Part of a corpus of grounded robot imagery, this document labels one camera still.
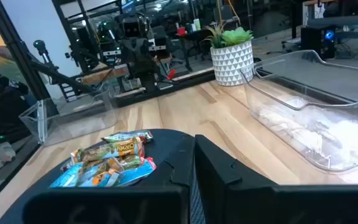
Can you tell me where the succulent in white patterned pot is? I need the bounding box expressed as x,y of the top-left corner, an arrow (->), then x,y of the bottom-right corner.
203,23 -> 255,87

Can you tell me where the dark round plate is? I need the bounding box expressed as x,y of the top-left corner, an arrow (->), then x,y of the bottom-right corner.
0,128 -> 198,224

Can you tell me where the black rig post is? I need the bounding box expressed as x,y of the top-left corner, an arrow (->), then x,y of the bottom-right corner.
0,0 -> 60,118

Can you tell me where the blue granola bar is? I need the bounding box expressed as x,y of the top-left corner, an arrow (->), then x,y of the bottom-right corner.
50,163 -> 85,188
116,157 -> 157,187
76,166 -> 122,188

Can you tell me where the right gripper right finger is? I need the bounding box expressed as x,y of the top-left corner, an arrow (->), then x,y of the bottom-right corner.
194,134 -> 358,224

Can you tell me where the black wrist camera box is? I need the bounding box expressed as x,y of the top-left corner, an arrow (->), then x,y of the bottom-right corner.
121,14 -> 150,40

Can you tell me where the red and green granola bar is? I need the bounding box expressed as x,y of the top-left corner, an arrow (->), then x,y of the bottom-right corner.
70,136 -> 145,165

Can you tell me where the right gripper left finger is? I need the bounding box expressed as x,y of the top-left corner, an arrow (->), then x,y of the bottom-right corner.
23,135 -> 195,224

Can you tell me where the clear plastic bin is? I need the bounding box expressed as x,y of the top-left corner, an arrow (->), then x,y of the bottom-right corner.
19,83 -> 119,147
240,49 -> 358,174

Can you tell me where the black computer with blue light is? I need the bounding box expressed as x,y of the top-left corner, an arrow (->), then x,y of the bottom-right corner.
300,25 -> 337,60

